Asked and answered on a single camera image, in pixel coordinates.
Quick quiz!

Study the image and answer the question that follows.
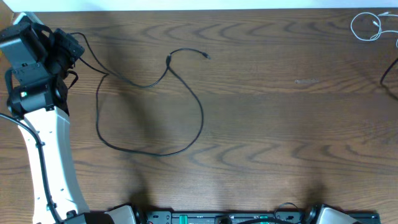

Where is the black usb cable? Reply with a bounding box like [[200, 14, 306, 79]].
[[379, 57, 398, 102], [70, 32, 211, 157]]

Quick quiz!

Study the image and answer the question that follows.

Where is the white usb cable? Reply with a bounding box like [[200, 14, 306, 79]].
[[350, 11, 398, 48]]

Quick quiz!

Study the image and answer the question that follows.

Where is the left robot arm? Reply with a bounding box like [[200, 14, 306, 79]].
[[1, 12, 137, 224]]

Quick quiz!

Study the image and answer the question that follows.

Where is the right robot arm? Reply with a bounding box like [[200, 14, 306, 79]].
[[303, 204, 361, 224]]

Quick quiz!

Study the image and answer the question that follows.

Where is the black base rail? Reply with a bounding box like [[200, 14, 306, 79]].
[[136, 208, 382, 224]]

